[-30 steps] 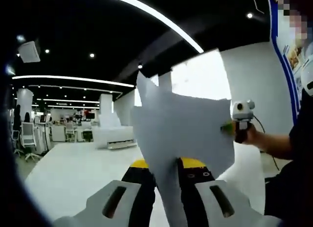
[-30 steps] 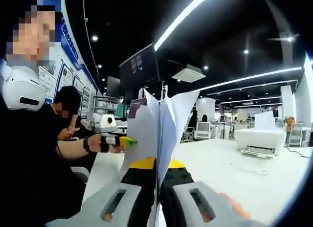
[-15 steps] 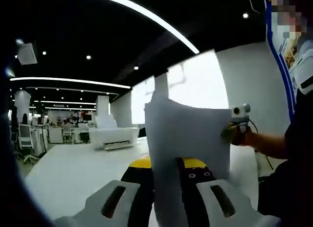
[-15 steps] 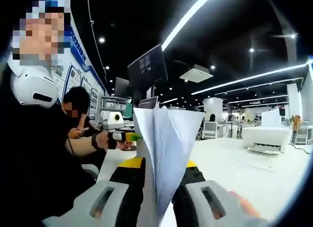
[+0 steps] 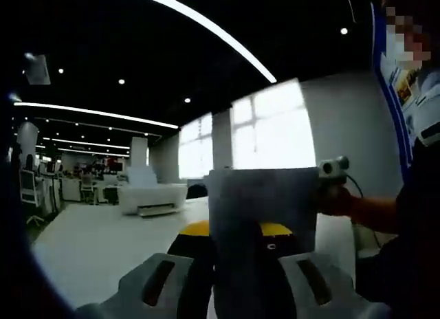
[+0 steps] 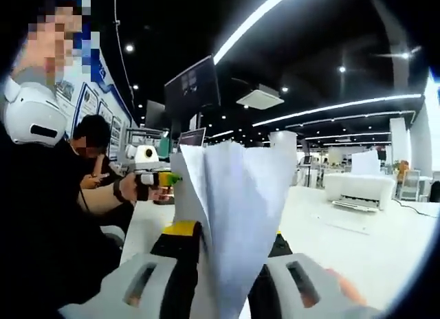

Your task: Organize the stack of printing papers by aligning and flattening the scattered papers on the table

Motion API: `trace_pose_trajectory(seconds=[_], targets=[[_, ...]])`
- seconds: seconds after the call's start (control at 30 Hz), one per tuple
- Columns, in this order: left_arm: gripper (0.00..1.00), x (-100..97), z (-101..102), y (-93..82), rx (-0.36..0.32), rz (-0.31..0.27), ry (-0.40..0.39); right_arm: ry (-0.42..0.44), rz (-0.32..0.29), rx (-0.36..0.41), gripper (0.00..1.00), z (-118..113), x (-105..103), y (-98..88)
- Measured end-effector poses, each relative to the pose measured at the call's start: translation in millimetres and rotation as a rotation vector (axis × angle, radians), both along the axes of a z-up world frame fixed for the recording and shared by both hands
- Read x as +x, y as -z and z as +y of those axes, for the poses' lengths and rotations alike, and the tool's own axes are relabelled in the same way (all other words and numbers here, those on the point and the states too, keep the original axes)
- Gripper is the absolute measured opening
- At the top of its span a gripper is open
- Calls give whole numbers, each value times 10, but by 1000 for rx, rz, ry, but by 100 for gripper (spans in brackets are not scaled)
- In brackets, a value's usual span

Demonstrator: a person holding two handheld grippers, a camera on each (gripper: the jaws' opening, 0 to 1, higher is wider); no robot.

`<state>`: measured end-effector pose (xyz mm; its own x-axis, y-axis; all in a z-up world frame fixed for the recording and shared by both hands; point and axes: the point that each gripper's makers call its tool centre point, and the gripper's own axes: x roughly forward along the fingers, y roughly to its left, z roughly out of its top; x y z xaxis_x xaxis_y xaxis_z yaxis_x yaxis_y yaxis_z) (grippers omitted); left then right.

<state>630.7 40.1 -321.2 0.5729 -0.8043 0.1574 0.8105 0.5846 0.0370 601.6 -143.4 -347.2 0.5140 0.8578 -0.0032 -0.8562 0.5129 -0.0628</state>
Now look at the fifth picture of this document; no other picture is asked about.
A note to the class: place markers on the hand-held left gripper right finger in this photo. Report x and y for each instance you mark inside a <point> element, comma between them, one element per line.
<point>326,291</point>

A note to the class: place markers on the bundle of white printing papers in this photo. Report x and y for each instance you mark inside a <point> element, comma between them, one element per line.
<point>261,198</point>

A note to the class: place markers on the white office chair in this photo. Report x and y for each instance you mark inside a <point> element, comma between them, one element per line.
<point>28,186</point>

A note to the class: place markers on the person in black shirt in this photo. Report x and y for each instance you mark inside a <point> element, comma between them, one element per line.
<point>405,247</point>

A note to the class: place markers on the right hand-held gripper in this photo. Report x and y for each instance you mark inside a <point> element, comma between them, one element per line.
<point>333,169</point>

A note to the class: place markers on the blue white wall poster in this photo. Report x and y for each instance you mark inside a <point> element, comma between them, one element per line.
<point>392,92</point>

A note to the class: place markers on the white table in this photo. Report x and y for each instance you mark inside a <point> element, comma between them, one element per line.
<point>86,236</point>

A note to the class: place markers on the person's right hand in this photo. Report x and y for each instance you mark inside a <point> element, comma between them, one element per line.
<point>335,200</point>

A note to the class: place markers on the black backpack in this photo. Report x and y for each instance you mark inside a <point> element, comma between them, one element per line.
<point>197,192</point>

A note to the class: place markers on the white chest device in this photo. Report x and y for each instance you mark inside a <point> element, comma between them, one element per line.
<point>429,135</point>

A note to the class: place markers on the white printer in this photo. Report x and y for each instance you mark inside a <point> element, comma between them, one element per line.
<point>151,197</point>

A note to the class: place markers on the small window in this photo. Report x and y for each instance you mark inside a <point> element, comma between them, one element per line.
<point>196,147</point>

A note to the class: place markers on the ceiling air conditioner vent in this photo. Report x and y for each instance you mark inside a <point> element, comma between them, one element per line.
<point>38,69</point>

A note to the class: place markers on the long linear ceiling light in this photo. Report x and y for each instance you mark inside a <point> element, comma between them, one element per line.
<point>220,30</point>
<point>96,113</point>

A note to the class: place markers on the upright white feed paper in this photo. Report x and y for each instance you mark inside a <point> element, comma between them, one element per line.
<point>141,161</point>

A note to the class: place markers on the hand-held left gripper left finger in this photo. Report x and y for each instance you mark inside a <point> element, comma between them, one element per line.
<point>137,284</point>

